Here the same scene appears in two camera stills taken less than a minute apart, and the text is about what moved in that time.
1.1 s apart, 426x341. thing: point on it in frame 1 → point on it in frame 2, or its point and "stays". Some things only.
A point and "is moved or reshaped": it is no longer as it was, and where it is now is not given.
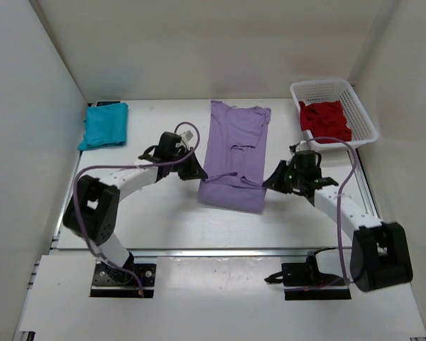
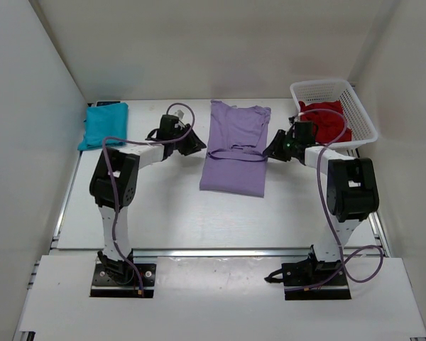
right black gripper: x=276 y=182 → x=276 y=150
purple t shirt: x=235 y=157 is moved or reshaped
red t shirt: x=324 y=119 stays
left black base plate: x=104 y=285 stays
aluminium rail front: x=241 y=253 stays
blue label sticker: x=104 y=103 stays
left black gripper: x=194 y=171 → x=194 y=144
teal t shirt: x=105 y=126 stays
